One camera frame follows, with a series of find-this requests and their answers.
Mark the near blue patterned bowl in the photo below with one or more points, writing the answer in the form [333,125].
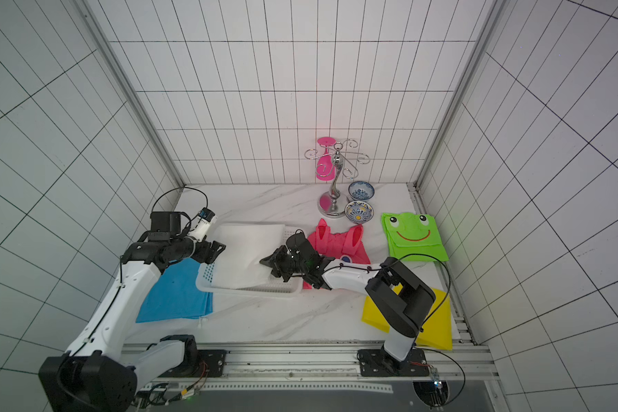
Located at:
[359,212]

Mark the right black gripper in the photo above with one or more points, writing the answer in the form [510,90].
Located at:
[284,261]

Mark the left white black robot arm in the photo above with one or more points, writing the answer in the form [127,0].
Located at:
[90,376]

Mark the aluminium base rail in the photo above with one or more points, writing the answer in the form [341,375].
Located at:
[325,367]

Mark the silver metal glass rack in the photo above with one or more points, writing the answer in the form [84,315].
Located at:
[346,159]

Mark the green frog face raincoat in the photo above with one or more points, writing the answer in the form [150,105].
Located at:
[413,237]

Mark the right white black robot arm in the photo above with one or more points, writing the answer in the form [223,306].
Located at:
[403,299]

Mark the yellow folded raincoat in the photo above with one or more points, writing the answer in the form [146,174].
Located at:
[437,331]

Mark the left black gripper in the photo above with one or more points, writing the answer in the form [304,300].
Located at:
[204,246]

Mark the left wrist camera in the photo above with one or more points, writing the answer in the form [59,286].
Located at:
[205,219]

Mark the pink plastic wine glass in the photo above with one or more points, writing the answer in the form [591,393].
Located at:
[325,168]

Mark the blue raincoat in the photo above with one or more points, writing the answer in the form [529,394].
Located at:
[176,296]

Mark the far blue patterned bowl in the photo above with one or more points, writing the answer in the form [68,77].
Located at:
[361,191]

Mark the white plastic perforated basket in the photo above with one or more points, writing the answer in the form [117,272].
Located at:
[276,288]

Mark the pink bunny face raincoat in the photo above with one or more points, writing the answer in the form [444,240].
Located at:
[346,246]

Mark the blue patterned bowl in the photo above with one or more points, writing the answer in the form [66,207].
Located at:
[359,212]
[361,191]

